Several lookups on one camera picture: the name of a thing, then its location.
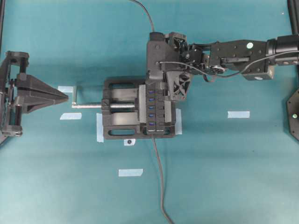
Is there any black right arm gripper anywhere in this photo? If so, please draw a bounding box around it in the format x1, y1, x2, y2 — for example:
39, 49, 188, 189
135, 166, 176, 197
161, 32, 210, 101

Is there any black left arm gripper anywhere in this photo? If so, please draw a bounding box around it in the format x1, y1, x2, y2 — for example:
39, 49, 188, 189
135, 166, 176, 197
0, 51, 69, 137

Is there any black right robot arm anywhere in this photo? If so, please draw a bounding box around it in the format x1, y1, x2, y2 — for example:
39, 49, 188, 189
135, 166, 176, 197
147, 32, 299, 102

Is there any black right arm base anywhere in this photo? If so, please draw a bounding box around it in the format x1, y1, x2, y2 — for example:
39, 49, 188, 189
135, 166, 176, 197
286, 89, 299, 140

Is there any black multi-port USB hub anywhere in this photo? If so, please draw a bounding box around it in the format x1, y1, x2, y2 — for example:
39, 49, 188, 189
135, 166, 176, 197
145, 79, 165, 138

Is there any blue tape near crank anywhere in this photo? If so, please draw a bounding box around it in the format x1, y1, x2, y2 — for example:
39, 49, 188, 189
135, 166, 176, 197
58, 86, 73, 93

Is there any blue tape left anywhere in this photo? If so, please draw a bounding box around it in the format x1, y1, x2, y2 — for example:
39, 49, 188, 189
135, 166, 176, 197
60, 112, 82, 120

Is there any blue tape vise right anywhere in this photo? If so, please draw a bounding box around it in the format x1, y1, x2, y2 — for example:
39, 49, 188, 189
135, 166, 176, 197
175, 108, 182, 135

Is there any blue tape vise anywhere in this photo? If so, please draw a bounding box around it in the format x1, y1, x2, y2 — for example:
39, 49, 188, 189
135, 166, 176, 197
96, 113, 104, 143
175, 108, 182, 135

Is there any black bench vise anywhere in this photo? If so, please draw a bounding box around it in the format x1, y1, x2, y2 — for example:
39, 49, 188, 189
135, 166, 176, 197
100, 78, 176, 140

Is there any blue tape right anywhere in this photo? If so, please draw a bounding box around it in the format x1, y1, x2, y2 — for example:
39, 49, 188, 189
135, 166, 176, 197
228, 111, 250, 119

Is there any small taped black screw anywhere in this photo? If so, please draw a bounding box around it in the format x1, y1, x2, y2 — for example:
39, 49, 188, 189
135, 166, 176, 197
124, 139, 136, 146

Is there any blue tape vise left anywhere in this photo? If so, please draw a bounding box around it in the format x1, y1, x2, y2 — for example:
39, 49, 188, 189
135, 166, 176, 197
96, 113, 104, 143

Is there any blue tape bottom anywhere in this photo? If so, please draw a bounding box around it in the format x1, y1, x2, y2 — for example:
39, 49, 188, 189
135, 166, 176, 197
118, 168, 143, 177

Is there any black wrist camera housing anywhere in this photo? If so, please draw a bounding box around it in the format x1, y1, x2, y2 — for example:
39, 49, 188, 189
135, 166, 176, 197
145, 32, 186, 84

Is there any silver vise crank handle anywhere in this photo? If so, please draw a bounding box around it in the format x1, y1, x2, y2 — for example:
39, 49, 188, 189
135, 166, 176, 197
71, 86, 101, 109

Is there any thin black camera wire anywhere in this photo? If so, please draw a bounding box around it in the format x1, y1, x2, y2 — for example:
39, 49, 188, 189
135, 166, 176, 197
157, 50, 299, 82

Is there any grey hub cable lower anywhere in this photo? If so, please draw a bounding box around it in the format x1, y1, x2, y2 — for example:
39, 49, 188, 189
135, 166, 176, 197
151, 135, 175, 224

